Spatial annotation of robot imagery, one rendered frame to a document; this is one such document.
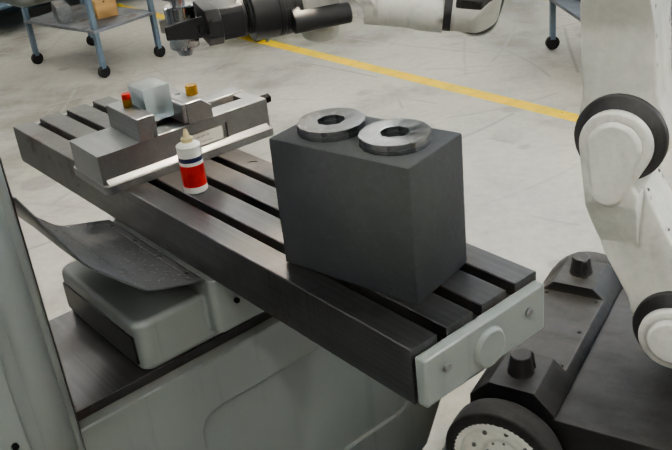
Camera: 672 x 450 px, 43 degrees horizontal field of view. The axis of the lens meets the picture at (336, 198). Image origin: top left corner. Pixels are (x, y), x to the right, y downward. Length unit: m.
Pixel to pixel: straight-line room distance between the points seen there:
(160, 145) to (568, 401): 0.83
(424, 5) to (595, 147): 0.35
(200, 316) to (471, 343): 0.50
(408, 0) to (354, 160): 0.44
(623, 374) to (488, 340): 0.59
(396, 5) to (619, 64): 0.35
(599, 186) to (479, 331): 0.43
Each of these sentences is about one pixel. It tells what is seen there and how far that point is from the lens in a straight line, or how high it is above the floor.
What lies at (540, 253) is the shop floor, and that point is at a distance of 3.11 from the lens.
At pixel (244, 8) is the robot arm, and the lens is 1.39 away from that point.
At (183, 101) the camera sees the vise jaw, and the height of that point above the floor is 1.08.
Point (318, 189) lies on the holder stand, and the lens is 1.10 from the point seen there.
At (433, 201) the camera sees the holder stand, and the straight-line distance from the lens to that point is 1.05.
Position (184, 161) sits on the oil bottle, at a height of 1.03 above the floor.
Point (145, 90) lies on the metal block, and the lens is 1.54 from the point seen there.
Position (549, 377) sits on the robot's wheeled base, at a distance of 1.56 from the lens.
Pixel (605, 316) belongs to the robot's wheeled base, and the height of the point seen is 0.58.
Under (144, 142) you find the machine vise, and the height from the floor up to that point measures 1.03.
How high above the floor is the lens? 1.56
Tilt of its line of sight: 26 degrees down
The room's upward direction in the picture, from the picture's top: 6 degrees counter-clockwise
